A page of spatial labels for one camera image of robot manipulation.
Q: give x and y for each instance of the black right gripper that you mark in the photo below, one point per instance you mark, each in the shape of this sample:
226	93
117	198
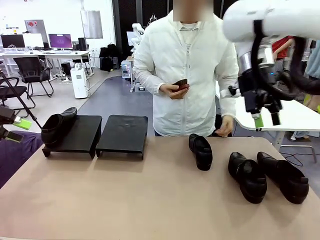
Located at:
260	92

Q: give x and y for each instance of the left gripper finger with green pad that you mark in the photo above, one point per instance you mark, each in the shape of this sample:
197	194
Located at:
13	137
23	124

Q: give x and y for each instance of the black leather loafer shoe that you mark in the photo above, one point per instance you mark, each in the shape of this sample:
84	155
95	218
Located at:
285	177
247	177
56	127
201	152

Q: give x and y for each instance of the dark red smartphone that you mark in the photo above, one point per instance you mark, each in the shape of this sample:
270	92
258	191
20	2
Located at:
181	84

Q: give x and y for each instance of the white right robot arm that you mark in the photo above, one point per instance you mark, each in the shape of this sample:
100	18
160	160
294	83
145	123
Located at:
282	17

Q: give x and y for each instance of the black shoe stand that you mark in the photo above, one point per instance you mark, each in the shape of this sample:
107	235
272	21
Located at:
85	135
123	133

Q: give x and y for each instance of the person's left hand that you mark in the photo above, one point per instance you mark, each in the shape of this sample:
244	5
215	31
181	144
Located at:
226	125

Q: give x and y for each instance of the person's right hand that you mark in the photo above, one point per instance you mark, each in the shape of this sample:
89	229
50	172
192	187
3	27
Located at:
167	91

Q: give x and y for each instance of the black tripod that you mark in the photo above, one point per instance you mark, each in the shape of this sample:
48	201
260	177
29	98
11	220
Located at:
25	107

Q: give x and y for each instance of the purple beanbag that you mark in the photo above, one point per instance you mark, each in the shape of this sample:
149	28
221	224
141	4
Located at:
17	157

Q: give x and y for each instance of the white side table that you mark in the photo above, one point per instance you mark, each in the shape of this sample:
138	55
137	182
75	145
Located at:
295	117

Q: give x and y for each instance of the black sled-base chair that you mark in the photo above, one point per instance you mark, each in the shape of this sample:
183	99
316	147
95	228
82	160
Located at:
12	91

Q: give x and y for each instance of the black mesh office chair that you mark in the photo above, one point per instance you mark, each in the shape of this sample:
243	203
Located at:
31	71

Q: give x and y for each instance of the white air purifier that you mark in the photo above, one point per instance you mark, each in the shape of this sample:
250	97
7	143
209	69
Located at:
79	82

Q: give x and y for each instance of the figure in red shirt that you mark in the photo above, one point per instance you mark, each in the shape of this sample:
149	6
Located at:
282	47

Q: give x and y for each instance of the long white desk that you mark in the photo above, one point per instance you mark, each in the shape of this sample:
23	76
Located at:
50	53

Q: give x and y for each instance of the monitor with black screen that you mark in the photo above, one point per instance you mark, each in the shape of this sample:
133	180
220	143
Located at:
13	41

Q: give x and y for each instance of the monitor with purple screen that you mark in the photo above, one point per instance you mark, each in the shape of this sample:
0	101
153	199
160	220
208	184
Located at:
60	40

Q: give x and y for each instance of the person in white jacket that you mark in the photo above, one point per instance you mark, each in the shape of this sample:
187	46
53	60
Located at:
187	62

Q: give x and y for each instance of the grey board with red circle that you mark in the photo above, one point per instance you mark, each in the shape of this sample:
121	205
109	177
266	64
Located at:
37	26

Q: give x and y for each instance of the black desktop tower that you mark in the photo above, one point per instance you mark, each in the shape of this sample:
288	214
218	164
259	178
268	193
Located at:
82	43

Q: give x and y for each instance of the black backpack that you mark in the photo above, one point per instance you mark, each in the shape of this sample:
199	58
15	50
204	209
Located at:
108	57

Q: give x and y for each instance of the computer case with coloured lights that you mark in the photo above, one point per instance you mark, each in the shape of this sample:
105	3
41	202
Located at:
125	70

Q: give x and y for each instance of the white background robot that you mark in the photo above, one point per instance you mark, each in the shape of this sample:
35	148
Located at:
137	28

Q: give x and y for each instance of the silver wall panel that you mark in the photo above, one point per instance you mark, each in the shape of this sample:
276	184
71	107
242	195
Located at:
92	24

